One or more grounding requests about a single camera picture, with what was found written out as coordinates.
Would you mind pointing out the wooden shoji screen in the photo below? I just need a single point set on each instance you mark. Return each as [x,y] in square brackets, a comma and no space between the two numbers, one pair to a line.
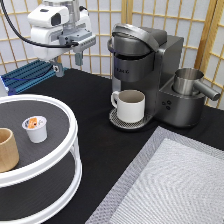
[199,22]

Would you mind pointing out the grey Keurig coffee machine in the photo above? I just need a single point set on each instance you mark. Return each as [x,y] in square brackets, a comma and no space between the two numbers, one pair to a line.
[146,59]

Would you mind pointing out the white coffee pod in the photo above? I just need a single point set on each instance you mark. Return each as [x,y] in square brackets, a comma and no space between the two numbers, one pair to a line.
[36,128]

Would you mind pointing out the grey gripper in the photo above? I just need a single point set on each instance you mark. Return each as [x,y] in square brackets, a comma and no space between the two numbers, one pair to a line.
[79,40]

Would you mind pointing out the grey woven placemat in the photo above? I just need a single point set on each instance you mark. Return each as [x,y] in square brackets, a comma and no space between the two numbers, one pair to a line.
[172,180]

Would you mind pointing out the steel milk frother jug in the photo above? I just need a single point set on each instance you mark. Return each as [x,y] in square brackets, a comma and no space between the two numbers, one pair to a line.
[189,81]

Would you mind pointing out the white ceramic mug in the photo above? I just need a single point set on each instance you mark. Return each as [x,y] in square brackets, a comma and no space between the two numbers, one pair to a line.
[130,105]

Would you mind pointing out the white two-tier round shelf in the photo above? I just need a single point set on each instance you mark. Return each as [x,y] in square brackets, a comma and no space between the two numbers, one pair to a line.
[48,173]

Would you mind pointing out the wooden cup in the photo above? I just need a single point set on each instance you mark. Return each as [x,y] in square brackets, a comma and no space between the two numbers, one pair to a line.
[9,155]

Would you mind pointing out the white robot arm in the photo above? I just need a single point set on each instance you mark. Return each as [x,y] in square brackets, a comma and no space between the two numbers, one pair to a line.
[62,25]

